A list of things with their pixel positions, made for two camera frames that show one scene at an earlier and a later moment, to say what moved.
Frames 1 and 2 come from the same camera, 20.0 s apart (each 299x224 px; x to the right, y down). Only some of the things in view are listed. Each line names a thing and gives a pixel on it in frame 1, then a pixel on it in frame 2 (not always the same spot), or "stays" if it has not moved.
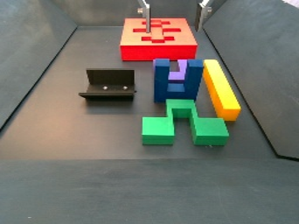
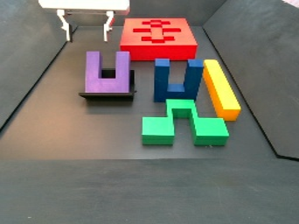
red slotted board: (168, 41) stays
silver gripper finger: (144, 10) → (81, 5)
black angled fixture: (109, 84) stays
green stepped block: (157, 129) stays
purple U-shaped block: (177, 76) → (107, 85)
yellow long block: (224, 100) stays
